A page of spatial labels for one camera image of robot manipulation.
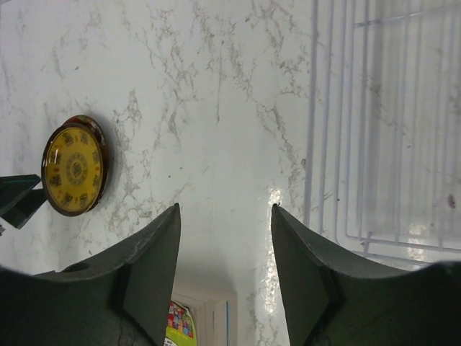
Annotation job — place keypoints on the white wire dish rack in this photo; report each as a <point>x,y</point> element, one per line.
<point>383,155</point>

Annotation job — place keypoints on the red floral plate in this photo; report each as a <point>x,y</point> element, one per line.
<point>98,132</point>

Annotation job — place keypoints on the yellow patterned plate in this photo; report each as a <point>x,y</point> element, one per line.
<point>73,169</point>

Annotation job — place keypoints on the green boxed book stack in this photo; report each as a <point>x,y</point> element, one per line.
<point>200,315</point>

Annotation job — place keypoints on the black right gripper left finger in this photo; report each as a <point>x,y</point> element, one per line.
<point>120,296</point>

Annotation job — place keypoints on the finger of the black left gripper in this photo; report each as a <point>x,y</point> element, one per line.
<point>22,212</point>
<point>15,188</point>

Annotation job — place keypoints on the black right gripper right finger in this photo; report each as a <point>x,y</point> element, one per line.
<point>332,296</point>

